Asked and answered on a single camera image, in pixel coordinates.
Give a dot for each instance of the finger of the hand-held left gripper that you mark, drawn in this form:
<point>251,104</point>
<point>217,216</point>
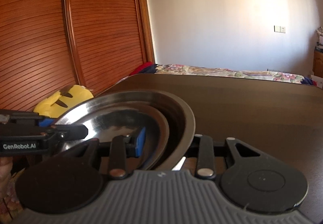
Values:
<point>22,115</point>
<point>73,131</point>

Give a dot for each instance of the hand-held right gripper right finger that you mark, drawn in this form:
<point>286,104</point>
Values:
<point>205,150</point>

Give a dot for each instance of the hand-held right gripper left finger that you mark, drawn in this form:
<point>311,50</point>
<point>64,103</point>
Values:
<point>140,143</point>

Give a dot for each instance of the medium steel bowl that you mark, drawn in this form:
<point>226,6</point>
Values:
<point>161,135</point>

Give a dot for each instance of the large steel bowl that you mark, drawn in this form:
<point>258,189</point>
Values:
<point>182,123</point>

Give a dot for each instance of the yellow plush toy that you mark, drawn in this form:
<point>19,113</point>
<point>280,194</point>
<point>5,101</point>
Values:
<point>65,99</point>

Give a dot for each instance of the dark blue cloth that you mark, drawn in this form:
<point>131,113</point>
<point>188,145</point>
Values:
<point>150,69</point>

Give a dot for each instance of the red cloth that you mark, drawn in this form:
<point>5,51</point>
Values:
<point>141,68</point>

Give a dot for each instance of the floral bed blanket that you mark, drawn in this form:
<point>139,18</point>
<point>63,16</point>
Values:
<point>227,72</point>

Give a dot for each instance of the wooden slatted wardrobe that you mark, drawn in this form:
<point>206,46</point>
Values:
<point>63,32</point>

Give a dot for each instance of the blue towel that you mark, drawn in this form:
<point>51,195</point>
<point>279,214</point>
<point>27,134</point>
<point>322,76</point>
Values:
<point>309,80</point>

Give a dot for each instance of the white paper bag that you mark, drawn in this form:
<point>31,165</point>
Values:
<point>317,81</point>

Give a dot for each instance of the wooden cabinet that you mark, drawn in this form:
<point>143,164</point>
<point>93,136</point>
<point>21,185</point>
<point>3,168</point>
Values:
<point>318,62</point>

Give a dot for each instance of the pile of printed cloth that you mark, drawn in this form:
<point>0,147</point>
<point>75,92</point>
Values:
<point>320,32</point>

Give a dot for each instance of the white wall switch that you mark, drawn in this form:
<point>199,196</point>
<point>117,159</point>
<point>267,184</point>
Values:
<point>280,29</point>

